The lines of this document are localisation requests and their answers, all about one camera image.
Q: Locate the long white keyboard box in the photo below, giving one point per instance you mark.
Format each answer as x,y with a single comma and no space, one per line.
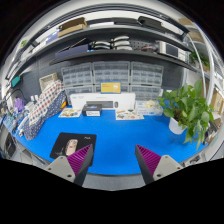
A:
80,99

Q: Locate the purple soft object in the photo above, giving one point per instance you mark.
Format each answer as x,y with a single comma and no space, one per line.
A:
19,104

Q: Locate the beige plastic crate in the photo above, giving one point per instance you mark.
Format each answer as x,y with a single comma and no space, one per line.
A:
48,80

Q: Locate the teal wall-mounted object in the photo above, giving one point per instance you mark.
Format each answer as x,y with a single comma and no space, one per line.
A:
15,81

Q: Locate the green plant in white pot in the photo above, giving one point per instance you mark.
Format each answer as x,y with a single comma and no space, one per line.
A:
186,106

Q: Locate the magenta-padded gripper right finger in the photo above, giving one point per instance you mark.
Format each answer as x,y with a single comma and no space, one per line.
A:
165,166

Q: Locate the white and blue tissue box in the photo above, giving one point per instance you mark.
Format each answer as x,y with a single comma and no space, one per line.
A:
148,108

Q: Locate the printed paper leaflet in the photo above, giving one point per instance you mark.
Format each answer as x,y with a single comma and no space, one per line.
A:
128,115
70,112

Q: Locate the small black product box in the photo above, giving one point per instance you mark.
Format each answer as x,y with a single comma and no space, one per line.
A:
91,110

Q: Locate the black mouse pad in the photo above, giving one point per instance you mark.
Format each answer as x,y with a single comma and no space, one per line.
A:
85,141

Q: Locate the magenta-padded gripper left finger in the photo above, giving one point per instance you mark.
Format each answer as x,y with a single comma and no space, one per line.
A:
61,166

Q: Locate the yellow and blue card box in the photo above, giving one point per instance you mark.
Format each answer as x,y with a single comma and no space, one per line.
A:
110,87

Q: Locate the patterned dotted checked cloth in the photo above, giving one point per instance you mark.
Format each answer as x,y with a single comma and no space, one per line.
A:
41,110

